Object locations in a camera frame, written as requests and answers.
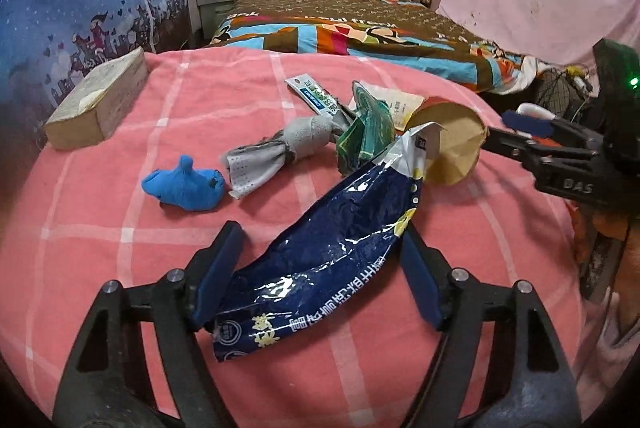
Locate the colourful patchwork quilt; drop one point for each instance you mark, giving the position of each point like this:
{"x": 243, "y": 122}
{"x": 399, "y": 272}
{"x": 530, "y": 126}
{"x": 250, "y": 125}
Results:
{"x": 350, "y": 13}

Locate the brown paper cup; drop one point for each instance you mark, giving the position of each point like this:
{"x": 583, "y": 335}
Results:
{"x": 460, "y": 138}

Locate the beige tissue box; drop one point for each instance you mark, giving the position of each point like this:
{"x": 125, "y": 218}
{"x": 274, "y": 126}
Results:
{"x": 95, "y": 108}

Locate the white toothpaste tube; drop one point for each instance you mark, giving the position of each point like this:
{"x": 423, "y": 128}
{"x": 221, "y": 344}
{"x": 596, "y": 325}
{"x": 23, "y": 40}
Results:
{"x": 312, "y": 93}

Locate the dark mesh basket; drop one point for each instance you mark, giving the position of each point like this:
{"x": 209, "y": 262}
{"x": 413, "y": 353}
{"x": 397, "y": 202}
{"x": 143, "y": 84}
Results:
{"x": 560, "y": 93}

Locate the grey cloth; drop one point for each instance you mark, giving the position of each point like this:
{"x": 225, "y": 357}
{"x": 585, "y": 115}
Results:
{"x": 270, "y": 158}

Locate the white powder packet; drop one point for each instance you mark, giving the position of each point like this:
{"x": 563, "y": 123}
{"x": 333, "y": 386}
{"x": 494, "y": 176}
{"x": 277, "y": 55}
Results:
{"x": 400, "y": 103}

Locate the pink checked blanket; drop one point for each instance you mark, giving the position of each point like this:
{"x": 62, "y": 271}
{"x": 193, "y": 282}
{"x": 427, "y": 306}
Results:
{"x": 100, "y": 258}

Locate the green wrapper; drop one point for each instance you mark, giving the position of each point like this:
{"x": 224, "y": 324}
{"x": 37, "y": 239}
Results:
{"x": 372, "y": 123}

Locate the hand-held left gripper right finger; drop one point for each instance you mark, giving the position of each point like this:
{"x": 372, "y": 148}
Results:
{"x": 419, "y": 280}

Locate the dark blue snack bag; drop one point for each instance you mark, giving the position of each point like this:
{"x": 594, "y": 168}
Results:
{"x": 325, "y": 258}

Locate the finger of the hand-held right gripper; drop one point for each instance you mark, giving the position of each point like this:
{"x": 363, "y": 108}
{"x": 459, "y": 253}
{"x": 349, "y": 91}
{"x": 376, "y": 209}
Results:
{"x": 505, "y": 143}
{"x": 525, "y": 122}

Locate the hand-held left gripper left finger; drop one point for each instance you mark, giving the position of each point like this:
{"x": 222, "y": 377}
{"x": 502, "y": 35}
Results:
{"x": 220, "y": 270}

